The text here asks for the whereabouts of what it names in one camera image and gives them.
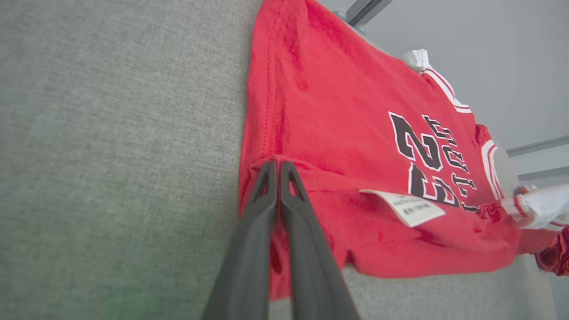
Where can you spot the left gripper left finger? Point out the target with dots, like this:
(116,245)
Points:
(244,275)

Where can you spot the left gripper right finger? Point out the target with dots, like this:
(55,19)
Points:
(311,284)

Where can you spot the red basketball jersey striped trim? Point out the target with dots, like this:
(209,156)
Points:
(333,111)

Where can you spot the red shorts with white band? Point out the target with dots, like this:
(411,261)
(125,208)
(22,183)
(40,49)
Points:
(555,255)

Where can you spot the grey partition rail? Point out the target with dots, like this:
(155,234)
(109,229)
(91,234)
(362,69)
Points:
(544,174)
(538,144)

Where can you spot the grey rounded post foot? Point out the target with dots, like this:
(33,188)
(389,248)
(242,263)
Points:
(360,30)
(340,14)

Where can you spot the grey metal partition post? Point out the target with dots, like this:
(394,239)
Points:
(369,6)

